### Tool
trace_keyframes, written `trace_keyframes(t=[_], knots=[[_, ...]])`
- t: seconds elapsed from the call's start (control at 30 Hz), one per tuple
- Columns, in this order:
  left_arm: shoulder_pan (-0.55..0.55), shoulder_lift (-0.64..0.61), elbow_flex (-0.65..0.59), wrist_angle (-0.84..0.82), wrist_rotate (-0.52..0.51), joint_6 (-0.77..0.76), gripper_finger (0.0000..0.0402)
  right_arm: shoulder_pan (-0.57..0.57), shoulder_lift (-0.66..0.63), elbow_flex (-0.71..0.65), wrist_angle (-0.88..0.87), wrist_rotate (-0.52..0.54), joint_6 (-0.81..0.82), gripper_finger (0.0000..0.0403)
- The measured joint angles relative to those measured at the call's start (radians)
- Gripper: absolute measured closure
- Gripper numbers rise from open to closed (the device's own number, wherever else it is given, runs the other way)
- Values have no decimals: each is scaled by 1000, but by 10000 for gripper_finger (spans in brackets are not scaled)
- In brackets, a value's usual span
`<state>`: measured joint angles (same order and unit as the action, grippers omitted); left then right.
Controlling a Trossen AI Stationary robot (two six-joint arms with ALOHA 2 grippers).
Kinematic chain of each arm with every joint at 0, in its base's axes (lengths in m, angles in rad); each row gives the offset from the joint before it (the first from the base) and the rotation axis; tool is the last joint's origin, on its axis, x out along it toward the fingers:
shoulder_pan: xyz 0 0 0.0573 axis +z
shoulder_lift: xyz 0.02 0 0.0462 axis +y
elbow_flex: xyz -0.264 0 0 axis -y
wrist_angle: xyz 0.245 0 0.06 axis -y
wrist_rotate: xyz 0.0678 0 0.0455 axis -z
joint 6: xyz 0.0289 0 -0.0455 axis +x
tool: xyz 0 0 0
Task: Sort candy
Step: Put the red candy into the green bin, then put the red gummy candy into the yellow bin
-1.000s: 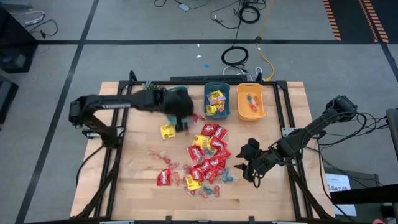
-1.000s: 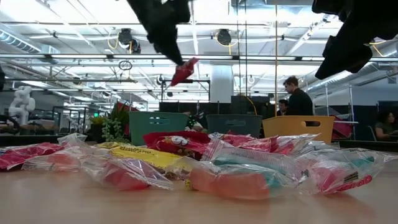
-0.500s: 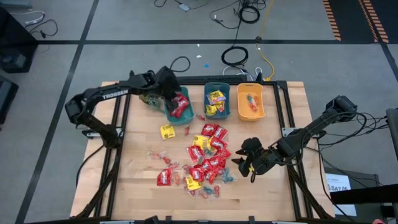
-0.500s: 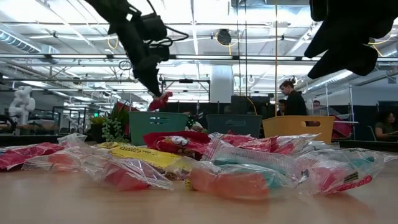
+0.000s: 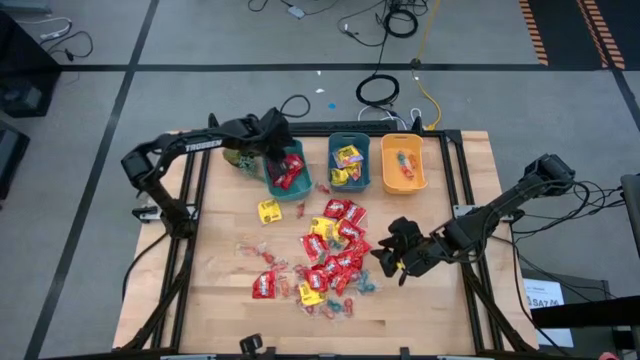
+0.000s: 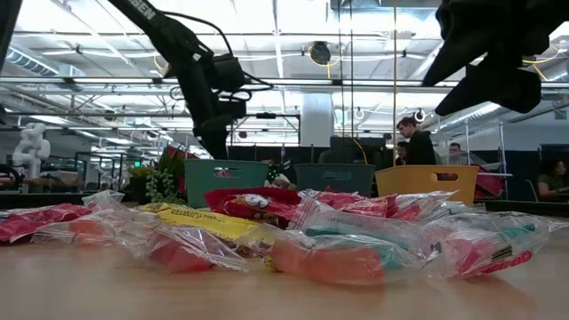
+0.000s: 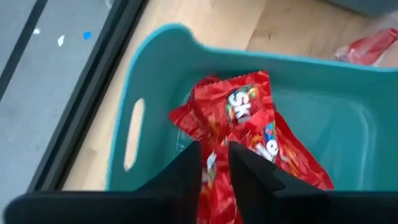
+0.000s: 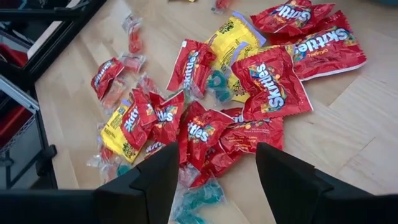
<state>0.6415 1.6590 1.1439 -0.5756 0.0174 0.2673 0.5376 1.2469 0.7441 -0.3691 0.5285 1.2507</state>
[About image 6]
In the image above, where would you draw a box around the black gantry frame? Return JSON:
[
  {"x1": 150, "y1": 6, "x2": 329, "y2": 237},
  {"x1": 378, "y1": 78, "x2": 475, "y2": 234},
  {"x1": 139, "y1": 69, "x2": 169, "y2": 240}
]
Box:
[{"x1": 228, "y1": 112, "x2": 302, "y2": 147}]

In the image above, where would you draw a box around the dark equipment cabinet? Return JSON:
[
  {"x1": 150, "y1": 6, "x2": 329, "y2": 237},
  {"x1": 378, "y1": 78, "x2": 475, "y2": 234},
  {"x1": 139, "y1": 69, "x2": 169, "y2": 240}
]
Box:
[{"x1": 326, "y1": 136, "x2": 396, "y2": 166}]

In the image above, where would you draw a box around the black hanging cable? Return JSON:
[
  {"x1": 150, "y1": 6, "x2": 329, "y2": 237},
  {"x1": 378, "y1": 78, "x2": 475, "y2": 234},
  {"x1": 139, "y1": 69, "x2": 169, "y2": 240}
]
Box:
[
  {"x1": 338, "y1": 0, "x2": 346, "y2": 139},
  {"x1": 349, "y1": 0, "x2": 356, "y2": 140}
]

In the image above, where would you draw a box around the artificial succulent plant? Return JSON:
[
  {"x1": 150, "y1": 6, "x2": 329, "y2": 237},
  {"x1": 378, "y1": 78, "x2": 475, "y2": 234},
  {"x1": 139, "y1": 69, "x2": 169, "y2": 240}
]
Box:
[{"x1": 128, "y1": 146, "x2": 188, "y2": 206}]

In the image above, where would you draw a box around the dark blue plastic bin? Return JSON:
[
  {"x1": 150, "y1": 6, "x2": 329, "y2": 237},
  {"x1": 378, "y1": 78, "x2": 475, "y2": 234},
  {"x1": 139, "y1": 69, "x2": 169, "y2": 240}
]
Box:
[{"x1": 293, "y1": 163, "x2": 377, "y2": 197}]

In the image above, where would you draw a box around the black partition panel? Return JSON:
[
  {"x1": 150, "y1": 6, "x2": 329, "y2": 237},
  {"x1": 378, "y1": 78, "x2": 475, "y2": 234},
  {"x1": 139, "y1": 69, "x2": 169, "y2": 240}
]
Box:
[
  {"x1": 227, "y1": 145, "x2": 328, "y2": 164},
  {"x1": 501, "y1": 143, "x2": 569, "y2": 204}
]

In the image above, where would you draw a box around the white building column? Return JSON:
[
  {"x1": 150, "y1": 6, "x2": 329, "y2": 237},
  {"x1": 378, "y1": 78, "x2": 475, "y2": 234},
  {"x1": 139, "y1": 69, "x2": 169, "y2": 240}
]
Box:
[{"x1": 301, "y1": 92, "x2": 335, "y2": 148}]

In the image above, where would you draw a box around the red Ring Pop candy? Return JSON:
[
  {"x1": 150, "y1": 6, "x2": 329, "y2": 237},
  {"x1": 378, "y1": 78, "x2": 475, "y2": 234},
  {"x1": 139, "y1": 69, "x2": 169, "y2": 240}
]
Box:
[
  {"x1": 82, "y1": 189, "x2": 126, "y2": 210},
  {"x1": 30, "y1": 212, "x2": 148, "y2": 248},
  {"x1": 128, "y1": 224, "x2": 249, "y2": 275},
  {"x1": 426, "y1": 212, "x2": 552, "y2": 279}
]

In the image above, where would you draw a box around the yellow plastic bin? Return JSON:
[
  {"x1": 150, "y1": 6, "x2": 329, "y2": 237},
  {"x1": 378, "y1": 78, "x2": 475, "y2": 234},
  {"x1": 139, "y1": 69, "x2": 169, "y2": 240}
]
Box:
[{"x1": 374, "y1": 164, "x2": 480, "y2": 205}]

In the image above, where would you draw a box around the red background object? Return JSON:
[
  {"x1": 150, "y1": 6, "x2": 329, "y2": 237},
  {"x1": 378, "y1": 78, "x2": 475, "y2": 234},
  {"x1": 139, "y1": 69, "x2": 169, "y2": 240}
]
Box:
[{"x1": 166, "y1": 145, "x2": 201, "y2": 195}]

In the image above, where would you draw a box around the teal Ring Pop candy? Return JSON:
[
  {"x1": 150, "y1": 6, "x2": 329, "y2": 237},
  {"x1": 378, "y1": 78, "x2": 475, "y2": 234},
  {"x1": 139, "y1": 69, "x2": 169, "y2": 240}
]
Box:
[
  {"x1": 484, "y1": 211, "x2": 569, "y2": 241},
  {"x1": 288, "y1": 199, "x2": 441, "y2": 263}
]

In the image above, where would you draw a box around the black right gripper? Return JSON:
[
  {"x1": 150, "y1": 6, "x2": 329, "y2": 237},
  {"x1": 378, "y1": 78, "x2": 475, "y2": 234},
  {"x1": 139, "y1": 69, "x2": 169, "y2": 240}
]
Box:
[{"x1": 421, "y1": 0, "x2": 569, "y2": 116}]

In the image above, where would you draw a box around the orange Ring Pop candy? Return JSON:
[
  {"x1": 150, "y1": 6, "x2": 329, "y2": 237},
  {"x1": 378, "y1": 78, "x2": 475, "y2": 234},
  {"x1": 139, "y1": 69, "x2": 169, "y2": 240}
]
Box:
[{"x1": 237, "y1": 224, "x2": 401, "y2": 286}]

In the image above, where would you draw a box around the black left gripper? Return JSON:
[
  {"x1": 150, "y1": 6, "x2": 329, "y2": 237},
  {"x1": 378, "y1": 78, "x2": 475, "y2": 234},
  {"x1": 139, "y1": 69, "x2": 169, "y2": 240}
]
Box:
[{"x1": 177, "y1": 55, "x2": 248, "y2": 160}]

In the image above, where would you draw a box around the red background cart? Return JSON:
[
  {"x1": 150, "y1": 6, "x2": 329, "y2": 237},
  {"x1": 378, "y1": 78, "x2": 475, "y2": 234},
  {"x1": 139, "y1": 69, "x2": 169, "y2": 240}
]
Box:
[{"x1": 473, "y1": 164, "x2": 506, "y2": 200}]

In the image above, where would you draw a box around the long ceiling light bar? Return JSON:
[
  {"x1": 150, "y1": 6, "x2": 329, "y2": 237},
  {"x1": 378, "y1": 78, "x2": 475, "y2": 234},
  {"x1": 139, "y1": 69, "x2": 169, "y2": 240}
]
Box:
[{"x1": 0, "y1": 76, "x2": 569, "y2": 89}]

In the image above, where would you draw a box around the green plastic bin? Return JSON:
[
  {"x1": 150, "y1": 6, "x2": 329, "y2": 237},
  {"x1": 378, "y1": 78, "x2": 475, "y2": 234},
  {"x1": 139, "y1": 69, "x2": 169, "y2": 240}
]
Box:
[{"x1": 183, "y1": 158, "x2": 270, "y2": 209}]

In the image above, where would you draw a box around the yellow Sour Patch packet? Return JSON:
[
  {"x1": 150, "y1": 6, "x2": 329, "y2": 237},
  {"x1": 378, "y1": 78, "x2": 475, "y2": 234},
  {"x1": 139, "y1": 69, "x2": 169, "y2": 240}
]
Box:
[
  {"x1": 135, "y1": 202, "x2": 174, "y2": 214},
  {"x1": 155, "y1": 207, "x2": 261, "y2": 244}
]

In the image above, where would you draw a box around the black metal rack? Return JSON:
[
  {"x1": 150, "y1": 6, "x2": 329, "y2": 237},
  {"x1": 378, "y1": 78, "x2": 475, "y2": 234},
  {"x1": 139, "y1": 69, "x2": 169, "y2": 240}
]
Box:
[{"x1": 73, "y1": 150, "x2": 148, "y2": 192}]

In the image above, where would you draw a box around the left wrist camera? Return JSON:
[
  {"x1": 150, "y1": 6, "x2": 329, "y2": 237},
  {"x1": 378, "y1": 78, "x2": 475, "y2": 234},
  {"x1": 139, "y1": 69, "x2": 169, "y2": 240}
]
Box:
[{"x1": 212, "y1": 52, "x2": 248, "y2": 92}]

